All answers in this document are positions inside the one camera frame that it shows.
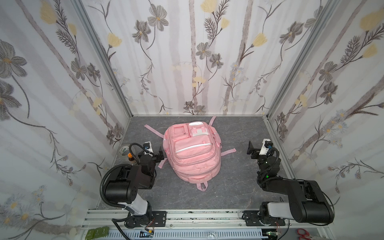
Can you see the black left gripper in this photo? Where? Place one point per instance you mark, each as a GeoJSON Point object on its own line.
{"type": "Point", "coordinates": [160, 154]}

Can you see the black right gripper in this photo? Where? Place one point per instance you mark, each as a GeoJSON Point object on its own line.
{"type": "Point", "coordinates": [254, 151]}

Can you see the pink student backpack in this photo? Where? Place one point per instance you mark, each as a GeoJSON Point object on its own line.
{"type": "Point", "coordinates": [194, 151]}

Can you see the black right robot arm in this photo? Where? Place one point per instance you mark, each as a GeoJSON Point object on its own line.
{"type": "Point", "coordinates": [306, 201]}

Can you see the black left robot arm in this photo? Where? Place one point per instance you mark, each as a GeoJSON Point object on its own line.
{"type": "Point", "coordinates": [119, 187]}

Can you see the orange cap brown bottle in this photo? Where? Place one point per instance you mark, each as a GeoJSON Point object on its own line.
{"type": "Point", "coordinates": [131, 158]}

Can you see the white tape roll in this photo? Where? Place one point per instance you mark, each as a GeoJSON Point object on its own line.
{"type": "Point", "coordinates": [124, 151]}

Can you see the green connector block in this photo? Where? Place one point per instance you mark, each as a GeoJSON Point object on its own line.
{"type": "Point", "coordinates": [97, 233]}

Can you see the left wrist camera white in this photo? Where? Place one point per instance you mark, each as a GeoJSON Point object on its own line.
{"type": "Point", "coordinates": [148, 148]}

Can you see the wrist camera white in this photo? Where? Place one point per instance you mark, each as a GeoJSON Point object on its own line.
{"type": "Point", "coordinates": [266, 145]}
{"type": "Point", "coordinates": [148, 148]}

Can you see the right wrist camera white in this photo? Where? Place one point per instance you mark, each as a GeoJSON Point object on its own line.
{"type": "Point", "coordinates": [266, 145]}

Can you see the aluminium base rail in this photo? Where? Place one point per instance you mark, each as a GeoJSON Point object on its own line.
{"type": "Point", "coordinates": [226, 224]}

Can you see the red handled scissors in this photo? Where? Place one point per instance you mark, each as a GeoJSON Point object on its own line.
{"type": "Point", "coordinates": [304, 234]}

